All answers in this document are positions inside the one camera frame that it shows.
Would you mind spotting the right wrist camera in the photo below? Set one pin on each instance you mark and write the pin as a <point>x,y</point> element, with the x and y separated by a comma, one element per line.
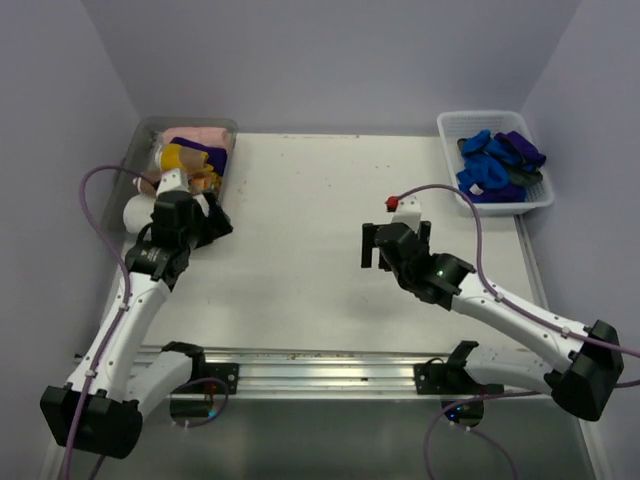
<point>406,210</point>

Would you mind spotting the yellow bear towel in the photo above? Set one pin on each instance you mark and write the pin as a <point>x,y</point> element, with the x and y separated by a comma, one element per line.
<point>191,161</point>

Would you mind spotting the pink rolled towel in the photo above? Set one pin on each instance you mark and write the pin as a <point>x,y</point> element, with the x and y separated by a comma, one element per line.
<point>207,136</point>

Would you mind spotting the blue towel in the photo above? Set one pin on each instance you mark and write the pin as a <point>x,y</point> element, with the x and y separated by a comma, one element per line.
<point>485,181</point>
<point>484,143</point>

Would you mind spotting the dark green towel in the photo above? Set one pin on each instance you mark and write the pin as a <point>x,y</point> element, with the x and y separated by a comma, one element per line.
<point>523,178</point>

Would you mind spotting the purple towel in basket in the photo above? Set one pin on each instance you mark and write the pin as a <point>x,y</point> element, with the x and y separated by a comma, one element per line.
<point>524,153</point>

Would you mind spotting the orange rolled towel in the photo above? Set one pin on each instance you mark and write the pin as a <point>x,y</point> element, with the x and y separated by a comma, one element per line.
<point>201,182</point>

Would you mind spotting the white rolled towel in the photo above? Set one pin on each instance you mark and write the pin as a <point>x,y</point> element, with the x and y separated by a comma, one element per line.
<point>137,213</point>

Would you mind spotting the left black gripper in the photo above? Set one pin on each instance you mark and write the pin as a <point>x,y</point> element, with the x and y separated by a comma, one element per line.
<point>214,224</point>

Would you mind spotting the brown orange towel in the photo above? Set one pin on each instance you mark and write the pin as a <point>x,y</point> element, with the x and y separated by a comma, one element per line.
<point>148,183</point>

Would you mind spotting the aluminium mounting rail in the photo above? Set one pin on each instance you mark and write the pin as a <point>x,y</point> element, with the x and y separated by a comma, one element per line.
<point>322,375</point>

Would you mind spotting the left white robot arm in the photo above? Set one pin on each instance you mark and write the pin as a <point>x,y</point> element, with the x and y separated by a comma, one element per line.
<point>102,407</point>

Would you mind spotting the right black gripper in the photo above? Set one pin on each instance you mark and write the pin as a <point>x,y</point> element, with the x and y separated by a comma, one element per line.
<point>367,244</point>

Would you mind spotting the purple rolled towel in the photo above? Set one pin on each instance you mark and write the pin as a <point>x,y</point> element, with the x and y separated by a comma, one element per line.
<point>217,156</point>

